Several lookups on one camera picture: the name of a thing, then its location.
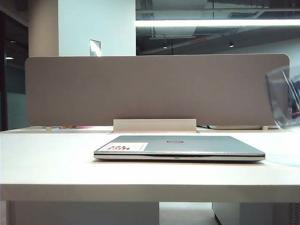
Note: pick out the white divider foot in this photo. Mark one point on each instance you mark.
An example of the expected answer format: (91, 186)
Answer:
(264, 127)
(48, 128)

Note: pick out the framed wall notice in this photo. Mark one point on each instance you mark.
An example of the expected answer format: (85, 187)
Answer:
(95, 47)

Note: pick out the white sticker with red print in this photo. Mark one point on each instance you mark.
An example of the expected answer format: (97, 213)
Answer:
(126, 147)

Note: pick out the beige fabric desk divider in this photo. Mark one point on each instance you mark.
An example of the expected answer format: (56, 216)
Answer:
(140, 89)

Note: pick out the clear faceted water cup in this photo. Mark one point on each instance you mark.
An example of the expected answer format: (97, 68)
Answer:
(286, 100)

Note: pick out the red illuminated ceiling sign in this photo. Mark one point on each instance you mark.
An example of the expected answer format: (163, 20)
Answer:
(199, 40)

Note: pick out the silver closed laptop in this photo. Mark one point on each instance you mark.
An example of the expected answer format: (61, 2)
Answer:
(199, 145)

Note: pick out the long ceiling light strip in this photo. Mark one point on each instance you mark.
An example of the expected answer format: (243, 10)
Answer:
(211, 22)

